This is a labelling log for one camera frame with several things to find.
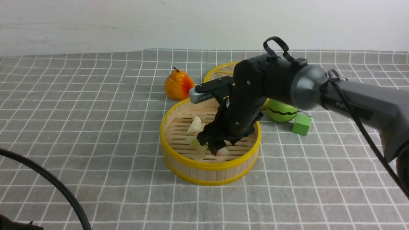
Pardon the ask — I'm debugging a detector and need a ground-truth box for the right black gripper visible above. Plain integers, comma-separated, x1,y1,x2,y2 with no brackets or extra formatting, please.
196,91,264,156

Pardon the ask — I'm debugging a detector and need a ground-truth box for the pale green dumpling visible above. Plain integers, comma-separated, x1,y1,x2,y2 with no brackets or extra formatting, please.
186,136,206,158

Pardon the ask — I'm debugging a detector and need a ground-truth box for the pinkish white dumpling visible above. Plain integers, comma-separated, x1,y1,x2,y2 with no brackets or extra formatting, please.
216,147,230,156

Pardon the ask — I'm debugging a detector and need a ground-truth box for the cream white dumpling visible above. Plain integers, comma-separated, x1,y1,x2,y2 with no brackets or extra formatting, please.
187,113,202,134

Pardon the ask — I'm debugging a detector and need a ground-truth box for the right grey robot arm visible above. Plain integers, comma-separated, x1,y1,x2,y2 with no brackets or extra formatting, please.
190,54,409,195

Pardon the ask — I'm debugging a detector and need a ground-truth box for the yellow rimmed bamboo steamer tray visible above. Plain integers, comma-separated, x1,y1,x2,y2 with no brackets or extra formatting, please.
160,99,261,186

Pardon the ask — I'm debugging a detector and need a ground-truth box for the woven bamboo steamer lid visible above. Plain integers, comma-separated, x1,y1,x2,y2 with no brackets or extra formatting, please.
203,61,270,111

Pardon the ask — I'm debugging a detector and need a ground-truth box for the orange toy pear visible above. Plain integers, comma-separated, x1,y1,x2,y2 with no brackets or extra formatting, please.
165,67,195,101

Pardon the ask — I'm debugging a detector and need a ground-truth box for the green toy watermelon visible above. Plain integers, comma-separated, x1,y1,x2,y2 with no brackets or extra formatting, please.
266,99,298,123

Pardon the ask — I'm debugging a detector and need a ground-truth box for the green wooden cube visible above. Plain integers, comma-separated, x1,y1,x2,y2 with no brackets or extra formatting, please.
292,114,312,136

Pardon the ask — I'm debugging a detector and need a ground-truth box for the grey checked tablecloth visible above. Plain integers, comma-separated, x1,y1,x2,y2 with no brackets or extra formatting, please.
0,49,408,230

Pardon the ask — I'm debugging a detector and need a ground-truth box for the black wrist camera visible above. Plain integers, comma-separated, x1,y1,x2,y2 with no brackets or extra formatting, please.
189,76,234,104

